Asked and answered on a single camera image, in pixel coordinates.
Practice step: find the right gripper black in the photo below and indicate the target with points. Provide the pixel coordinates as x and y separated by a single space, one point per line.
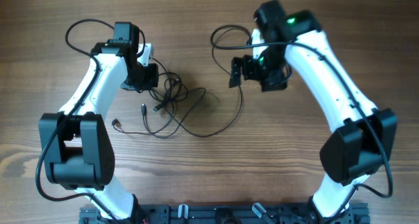
236 72

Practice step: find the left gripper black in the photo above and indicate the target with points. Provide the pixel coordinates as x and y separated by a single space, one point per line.
152 82

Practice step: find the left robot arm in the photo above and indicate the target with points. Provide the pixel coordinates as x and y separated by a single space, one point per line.
77 158

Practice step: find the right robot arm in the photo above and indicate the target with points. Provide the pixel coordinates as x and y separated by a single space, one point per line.
362 135

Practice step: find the left grey spring clamp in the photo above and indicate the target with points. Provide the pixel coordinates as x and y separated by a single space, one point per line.
183 211

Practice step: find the grey spring clamp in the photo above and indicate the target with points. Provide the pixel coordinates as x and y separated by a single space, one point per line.
258 210
183 211

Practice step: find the right grey spring clamp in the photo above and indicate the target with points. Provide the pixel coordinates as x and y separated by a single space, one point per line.
258 210

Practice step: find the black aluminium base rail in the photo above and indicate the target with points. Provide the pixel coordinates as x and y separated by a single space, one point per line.
282 213

